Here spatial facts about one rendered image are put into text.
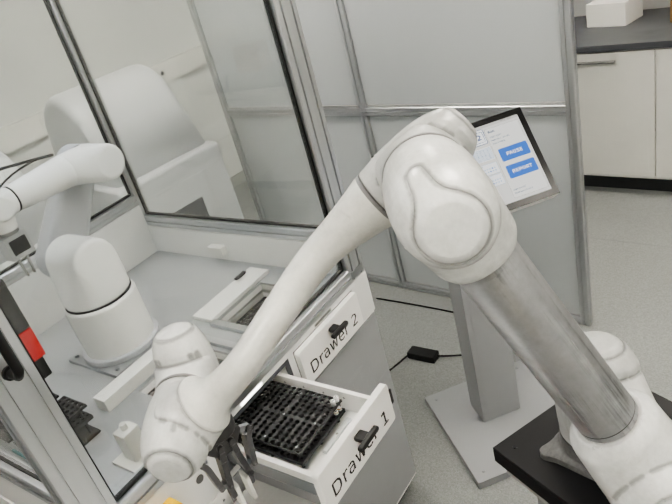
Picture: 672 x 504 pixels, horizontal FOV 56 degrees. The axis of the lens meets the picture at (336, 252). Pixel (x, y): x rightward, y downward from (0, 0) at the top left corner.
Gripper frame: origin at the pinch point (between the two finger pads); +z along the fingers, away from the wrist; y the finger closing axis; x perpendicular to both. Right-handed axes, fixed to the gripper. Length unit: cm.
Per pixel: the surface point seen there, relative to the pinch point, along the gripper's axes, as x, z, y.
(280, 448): 3.7, 1.4, 12.3
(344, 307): 29, -1, 55
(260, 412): 17.0, 1.1, 16.2
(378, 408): -6.2, 1.3, 33.7
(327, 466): -11.5, -1.3, 14.2
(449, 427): 41, 88, 96
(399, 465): 32, 72, 62
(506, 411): 26, 86, 114
